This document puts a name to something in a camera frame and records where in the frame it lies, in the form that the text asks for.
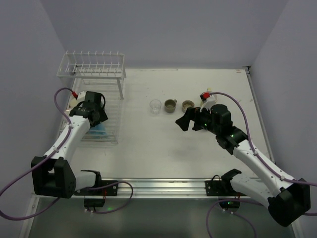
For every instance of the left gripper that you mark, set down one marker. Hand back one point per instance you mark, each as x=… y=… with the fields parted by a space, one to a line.
x=99 y=118

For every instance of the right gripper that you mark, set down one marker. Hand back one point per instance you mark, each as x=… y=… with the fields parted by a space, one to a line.
x=195 y=119

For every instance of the speckled beige bowl cup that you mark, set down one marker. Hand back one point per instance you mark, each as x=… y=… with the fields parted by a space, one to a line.
x=187 y=104

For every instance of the olive green mug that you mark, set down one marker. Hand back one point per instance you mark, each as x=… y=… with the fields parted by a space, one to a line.
x=170 y=105

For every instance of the light blue mug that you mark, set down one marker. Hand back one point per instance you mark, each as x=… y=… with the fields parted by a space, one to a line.
x=98 y=132

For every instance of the clear drinking glass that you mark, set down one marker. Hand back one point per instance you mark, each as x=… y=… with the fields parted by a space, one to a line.
x=155 y=106

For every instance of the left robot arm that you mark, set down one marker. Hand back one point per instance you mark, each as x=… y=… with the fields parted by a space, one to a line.
x=52 y=174

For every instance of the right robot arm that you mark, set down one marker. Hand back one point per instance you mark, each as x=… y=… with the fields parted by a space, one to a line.
x=286 y=198

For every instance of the cream white cup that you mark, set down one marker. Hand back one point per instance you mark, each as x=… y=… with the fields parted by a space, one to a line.
x=73 y=103

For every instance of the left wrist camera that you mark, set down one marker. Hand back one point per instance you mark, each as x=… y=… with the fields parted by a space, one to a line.
x=81 y=96

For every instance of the white wire dish rack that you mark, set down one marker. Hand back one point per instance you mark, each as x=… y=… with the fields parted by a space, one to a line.
x=102 y=72

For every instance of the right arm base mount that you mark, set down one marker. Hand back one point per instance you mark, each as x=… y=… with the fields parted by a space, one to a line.
x=220 y=186

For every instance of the aluminium mounting rail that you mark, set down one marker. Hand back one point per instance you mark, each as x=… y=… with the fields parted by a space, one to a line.
x=174 y=188

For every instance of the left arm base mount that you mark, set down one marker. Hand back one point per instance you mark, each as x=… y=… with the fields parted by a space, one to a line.
x=99 y=191

